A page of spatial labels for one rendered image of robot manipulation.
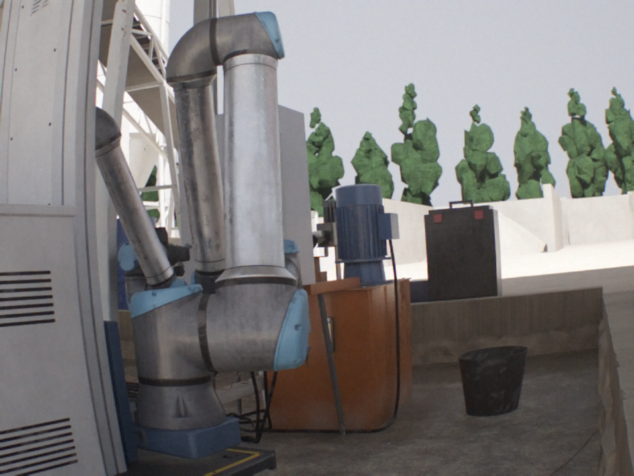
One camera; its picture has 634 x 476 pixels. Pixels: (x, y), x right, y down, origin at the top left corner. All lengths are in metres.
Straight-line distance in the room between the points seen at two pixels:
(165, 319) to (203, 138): 0.42
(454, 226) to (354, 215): 1.75
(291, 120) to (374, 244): 0.80
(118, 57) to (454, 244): 2.93
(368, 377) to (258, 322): 1.61
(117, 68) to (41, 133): 1.04
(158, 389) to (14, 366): 0.38
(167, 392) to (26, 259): 0.42
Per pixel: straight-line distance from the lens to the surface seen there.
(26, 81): 1.49
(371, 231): 3.02
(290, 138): 2.42
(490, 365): 2.83
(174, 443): 1.31
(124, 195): 1.93
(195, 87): 1.48
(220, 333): 1.26
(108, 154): 1.91
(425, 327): 4.53
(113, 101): 2.35
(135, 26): 8.54
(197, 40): 1.46
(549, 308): 4.38
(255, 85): 1.38
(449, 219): 4.71
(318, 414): 2.92
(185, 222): 2.50
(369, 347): 2.80
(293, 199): 2.39
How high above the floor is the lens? 0.73
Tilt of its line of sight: 2 degrees up
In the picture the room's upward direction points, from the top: 4 degrees counter-clockwise
